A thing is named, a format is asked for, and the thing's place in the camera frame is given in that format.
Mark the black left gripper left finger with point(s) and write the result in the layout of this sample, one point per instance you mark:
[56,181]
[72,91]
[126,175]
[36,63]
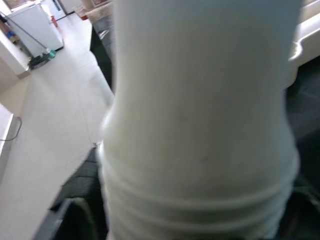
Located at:
[80,225]

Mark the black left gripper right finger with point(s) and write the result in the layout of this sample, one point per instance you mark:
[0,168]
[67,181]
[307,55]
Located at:
[300,225]

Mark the white plastic table leg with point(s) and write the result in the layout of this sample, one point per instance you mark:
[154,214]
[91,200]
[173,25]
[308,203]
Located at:
[200,112]

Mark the white plastic table top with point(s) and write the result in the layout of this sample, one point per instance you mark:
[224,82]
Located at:
[307,37]

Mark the green floor mop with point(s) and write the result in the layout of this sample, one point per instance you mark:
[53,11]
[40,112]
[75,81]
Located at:
[40,60]

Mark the small red object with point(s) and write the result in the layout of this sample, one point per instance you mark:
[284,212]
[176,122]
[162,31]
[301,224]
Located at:
[54,20]

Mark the beige cloth covered bench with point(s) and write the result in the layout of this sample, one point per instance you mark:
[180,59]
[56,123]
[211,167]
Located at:
[97,12]

